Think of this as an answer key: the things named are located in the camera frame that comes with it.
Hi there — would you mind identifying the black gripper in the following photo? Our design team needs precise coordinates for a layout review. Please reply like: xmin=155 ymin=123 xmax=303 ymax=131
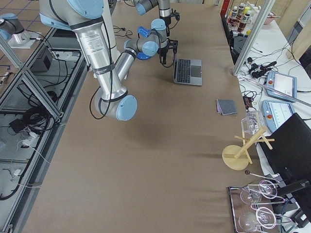
xmin=163 ymin=16 xmax=172 ymax=27
xmin=159 ymin=47 xmax=169 ymax=64

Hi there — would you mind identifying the grey laptop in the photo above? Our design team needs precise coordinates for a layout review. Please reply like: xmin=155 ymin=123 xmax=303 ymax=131
xmin=173 ymin=58 xmax=203 ymax=86

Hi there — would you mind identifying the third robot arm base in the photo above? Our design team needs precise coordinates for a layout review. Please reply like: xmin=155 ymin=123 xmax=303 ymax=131
xmin=0 ymin=13 xmax=41 ymax=49

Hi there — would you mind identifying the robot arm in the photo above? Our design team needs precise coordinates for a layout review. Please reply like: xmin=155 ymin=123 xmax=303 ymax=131
xmin=39 ymin=0 xmax=168 ymax=121
xmin=130 ymin=0 xmax=172 ymax=27

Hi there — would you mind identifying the blue desk lamp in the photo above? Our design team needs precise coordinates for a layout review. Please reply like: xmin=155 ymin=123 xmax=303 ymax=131
xmin=137 ymin=26 xmax=153 ymax=60

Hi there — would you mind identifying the bottles and jars group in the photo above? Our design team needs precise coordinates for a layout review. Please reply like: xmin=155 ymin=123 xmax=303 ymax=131
xmin=226 ymin=1 xmax=260 ymax=35

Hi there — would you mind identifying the grey felt cloth stack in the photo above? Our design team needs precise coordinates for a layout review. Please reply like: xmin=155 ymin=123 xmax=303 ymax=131
xmin=216 ymin=99 xmax=238 ymax=116

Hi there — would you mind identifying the small black electronic box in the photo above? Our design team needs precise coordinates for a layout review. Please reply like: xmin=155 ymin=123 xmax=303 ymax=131
xmin=242 ymin=96 xmax=253 ymax=110

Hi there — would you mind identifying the clear glass mug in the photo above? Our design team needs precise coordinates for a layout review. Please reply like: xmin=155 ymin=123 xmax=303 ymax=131
xmin=241 ymin=111 xmax=266 ymax=135

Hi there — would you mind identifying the lower teach pendant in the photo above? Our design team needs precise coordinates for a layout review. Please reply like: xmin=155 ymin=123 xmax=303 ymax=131
xmin=262 ymin=100 xmax=295 ymax=133

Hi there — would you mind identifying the teach pendant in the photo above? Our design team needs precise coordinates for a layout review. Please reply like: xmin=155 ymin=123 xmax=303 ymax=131
xmin=266 ymin=71 xmax=297 ymax=98
xmin=262 ymin=100 xmax=295 ymax=133

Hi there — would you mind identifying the wooden cup tree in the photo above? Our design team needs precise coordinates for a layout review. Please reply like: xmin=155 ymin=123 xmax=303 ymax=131
xmin=222 ymin=126 xmax=274 ymax=170

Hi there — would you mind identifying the upper teach pendant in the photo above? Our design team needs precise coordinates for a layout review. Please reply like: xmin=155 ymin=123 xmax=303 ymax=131
xmin=266 ymin=71 xmax=297 ymax=98

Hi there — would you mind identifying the black monitor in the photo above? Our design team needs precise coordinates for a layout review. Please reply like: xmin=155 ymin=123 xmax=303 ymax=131
xmin=260 ymin=113 xmax=311 ymax=215

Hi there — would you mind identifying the black power adapter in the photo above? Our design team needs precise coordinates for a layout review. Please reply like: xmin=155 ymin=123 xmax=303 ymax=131
xmin=9 ymin=119 xmax=25 ymax=133

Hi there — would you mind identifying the upper wine glass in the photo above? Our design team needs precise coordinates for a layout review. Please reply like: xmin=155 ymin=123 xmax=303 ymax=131
xmin=240 ymin=180 xmax=277 ymax=204

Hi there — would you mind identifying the wine glass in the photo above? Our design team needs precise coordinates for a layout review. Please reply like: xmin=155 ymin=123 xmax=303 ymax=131
xmin=238 ymin=207 xmax=276 ymax=233
xmin=240 ymin=180 xmax=277 ymax=204

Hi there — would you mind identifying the metal glass rack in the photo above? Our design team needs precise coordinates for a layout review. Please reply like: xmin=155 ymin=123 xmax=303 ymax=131
xmin=228 ymin=186 xmax=293 ymax=233

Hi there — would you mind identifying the lower wine glass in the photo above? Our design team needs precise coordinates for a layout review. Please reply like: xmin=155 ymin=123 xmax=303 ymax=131
xmin=238 ymin=207 xmax=276 ymax=233

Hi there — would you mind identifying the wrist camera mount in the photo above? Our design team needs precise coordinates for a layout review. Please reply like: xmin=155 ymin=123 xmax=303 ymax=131
xmin=170 ymin=8 xmax=180 ymax=21
xmin=169 ymin=39 xmax=178 ymax=54

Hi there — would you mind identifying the black lamp power cable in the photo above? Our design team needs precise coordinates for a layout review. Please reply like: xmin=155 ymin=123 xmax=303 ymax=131
xmin=113 ymin=26 xmax=139 ymax=42

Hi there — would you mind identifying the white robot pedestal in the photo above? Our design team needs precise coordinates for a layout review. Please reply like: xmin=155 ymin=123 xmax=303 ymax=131
xmin=93 ymin=0 xmax=131 ymax=81

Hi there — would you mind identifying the aluminium frame post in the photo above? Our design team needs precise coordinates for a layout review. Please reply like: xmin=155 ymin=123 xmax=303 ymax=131
xmin=232 ymin=0 xmax=275 ymax=76

